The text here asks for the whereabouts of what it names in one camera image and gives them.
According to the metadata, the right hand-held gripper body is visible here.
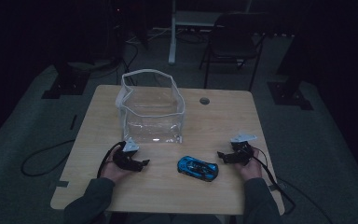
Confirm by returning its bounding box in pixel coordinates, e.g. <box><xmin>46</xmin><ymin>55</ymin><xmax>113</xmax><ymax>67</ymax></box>
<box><xmin>230</xmin><ymin>133</ymin><xmax>258</xmax><ymax>166</ymax></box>

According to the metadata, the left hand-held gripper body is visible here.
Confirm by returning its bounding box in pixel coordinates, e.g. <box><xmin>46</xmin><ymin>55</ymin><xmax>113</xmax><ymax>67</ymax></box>
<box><xmin>112</xmin><ymin>136</ymin><xmax>140</xmax><ymax>169</ymax></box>

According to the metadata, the blue toy car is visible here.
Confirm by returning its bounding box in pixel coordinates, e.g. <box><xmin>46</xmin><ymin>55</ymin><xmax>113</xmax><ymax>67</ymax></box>
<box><xmin>176</xmin><ymin>155</ymin><xmax>219</xmax><ymax>183</ymax></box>

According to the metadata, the person's left hand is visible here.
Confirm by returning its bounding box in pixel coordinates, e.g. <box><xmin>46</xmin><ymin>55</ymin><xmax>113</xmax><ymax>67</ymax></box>
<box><xmin>101</xmin><ymin>147</ymin><xmax>131</xmax><ymax>184</ymax></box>

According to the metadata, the person's right hand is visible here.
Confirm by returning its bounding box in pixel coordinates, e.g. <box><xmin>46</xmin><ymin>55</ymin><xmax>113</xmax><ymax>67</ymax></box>
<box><xmin>234</xmin><ymin>147</ymin><xmax>263</xmax><ymax>182</ymax></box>

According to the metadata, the black stand base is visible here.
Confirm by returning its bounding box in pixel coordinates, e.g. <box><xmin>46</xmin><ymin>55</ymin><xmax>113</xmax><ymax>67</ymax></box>
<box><xmin>41</xmin><ymin>62</ymin><xmax>91</xmax><ymax>100</ymax></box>
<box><xmin>267</xmin><ymin>81</ymin><xmax>314</xmax><ymax>110</ymax></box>

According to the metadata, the black folding chair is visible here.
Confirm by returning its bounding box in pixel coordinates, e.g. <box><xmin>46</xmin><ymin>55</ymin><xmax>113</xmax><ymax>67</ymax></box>
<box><xmin>199</xmin><ymin>12</ymin><xmax>267</xmax><ymax>91</ymax></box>

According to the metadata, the white metal stand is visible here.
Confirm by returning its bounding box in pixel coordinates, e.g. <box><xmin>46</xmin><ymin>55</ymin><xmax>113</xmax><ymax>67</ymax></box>
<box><xmin>168</xmin><ymin>0</ymin><xmax>253</xmax><ymax>65</ymax></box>

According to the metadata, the left hand-held gripper cable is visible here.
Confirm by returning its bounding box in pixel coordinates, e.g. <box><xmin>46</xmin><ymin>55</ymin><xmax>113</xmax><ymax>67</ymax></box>
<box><xmin>96</xmin><ymin>141</ymin><xmax>127</xmax><ymax>179</ymax></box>

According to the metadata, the hand-held gripper cable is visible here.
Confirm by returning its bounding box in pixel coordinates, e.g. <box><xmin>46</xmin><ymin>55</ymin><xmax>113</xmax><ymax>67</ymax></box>
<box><xmin>96</xmin><ymin>141</ymin><xmax>127</xmax><ymax>179</ymax></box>
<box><xmin>251</xmin><ymin>146</ymin><xmax>296</xmax><ymax>216</ymax></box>

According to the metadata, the right hand-held gripper cable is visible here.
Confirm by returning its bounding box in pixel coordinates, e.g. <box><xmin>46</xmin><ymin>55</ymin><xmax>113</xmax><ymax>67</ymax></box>
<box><xmin>251</xmin><ymin>146</ymin><xmax>296</xmax><ymax>216</ymax></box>

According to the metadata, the black floor cable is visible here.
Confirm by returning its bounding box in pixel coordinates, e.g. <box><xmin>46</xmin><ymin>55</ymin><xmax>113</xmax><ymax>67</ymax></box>
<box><xmin>21</xmin><ymin>139</ymin><xmax>76</xmax><ymax>177</ymax></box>

